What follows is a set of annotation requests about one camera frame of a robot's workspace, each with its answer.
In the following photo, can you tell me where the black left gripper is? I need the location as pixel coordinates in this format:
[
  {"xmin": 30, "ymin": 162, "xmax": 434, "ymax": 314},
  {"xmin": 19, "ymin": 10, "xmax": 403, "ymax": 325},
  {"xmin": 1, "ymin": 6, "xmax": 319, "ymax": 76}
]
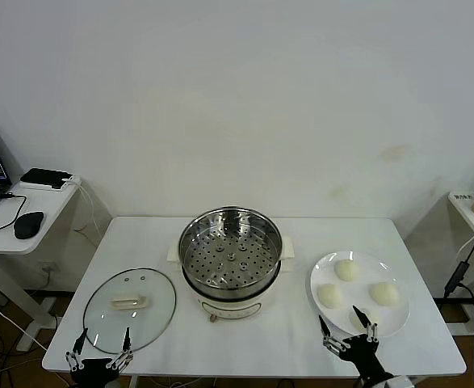
[{"xmin": 65, "ymin": 327, "xmax": 134, "ymax": 388}]

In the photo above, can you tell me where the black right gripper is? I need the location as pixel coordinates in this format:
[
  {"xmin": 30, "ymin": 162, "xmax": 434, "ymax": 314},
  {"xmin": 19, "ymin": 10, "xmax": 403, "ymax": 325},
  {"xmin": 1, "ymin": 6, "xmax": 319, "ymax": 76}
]
[{"xmin": 319, "ymin": 306, "xmax": 387, "ymax": 380}]

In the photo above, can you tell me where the white steamed baozi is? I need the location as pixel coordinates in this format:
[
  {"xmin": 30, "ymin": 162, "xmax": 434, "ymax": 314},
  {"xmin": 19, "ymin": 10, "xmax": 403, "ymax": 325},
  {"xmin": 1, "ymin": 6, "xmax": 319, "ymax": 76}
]
[
  {"xmin": 369, "ymin": 281, "xmax": 401, "ymax": 310},
  {"xmin": 348, "ymin": 307, "xmax": 379, "ymax": 335},
  {"xmin": 334, "ymin": 259, "xmax": 362, "ymax": 283},
  {"xmin": 316, "ymin": 283, "xmax": 345, "ymax": 309}
]

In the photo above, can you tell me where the glass lid with cream handle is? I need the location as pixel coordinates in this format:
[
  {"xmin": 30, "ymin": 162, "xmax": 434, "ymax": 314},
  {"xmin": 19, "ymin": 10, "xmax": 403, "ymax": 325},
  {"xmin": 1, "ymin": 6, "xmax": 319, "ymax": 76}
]
[{"xmin": 82, "ymin": 266, "xmax": 177, "ymax": 353}]

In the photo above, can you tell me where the perforated stainless steel steamer basket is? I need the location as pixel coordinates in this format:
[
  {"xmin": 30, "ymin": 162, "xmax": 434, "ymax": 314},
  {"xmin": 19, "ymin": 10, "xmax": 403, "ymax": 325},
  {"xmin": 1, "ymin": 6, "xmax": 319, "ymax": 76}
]
[{"xmin": 178, "ymin": 205, "xmax": 283, "ymax": 294}]

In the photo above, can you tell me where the large white plate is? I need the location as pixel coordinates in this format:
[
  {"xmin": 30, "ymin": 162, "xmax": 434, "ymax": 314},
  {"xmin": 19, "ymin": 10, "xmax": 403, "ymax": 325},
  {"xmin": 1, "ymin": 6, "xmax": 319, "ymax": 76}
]
[{"xmin": 309, "ymin": 250, "xmax": 410, "ymax": 339}]

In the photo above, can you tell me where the black computer mouse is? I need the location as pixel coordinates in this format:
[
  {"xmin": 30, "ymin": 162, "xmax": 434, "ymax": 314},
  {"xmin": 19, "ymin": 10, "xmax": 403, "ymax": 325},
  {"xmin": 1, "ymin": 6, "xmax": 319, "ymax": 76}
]
[{"xmin": 13, "ymin": 210, "xmax": 44, "ymax": 240}]

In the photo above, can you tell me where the white side table with laptop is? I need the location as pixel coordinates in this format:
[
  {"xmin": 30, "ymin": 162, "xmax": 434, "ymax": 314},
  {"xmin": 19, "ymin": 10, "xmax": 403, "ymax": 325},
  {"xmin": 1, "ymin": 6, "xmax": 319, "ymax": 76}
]
[{"xmin": 0, "ymin": 174, "xmax": 112, "ymax": 352}]

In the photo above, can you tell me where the white side table with cup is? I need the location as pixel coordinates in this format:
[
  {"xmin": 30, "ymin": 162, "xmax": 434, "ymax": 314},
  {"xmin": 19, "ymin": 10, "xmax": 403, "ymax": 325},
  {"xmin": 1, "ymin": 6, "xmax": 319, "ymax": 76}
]
[{"xmin": 434, "ymin": 190, "xmax": 474, "ymax": 361}]

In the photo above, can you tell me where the black smartphone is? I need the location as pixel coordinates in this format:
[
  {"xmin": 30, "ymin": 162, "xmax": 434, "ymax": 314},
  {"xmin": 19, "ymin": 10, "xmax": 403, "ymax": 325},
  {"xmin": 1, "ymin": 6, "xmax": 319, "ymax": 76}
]
[{"xmin": 19, "ymin": 167, "xmax": 74, "ymax": 190}]

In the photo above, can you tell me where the black cable with adapter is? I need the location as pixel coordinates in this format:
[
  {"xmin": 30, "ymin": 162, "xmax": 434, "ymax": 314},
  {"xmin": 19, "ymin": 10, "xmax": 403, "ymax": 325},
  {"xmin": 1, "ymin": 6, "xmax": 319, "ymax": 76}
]
[{"xmin": 442, "ymin": 226, "xmax": 474, "ymax": 359}]

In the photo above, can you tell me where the white charging cable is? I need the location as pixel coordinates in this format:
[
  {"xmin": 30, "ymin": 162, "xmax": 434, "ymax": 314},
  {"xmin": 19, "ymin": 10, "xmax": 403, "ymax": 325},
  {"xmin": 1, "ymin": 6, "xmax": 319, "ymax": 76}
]
[{"xmin": 61, "ymin": 176, "xmax": 100, "ymax": 243}]

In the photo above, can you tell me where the black laptop cable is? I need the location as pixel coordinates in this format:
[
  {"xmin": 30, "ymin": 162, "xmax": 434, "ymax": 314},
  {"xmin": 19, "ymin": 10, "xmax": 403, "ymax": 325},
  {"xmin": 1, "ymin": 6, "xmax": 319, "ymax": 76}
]
[{"xmin": 0, "ymin": 192, "xmax": 28, "ymax": 238}]

